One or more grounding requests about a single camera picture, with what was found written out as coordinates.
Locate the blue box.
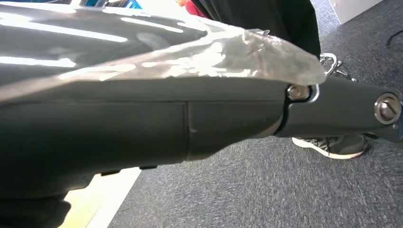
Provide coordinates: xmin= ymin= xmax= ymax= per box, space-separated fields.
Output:
xmin=80 ymin=0 xmax=142 ymax=10

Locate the white box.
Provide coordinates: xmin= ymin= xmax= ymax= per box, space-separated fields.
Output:
xmin=328 ymin=0 xmax=384 ymax=25

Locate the silver key ring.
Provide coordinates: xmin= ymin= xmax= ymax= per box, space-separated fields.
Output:
xmin=319 ymin=53 xmax=357 ymax=83

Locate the black cable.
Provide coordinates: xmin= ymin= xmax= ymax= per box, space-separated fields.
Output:
xmin=385 ymin=29 xmax=403 ymax=49

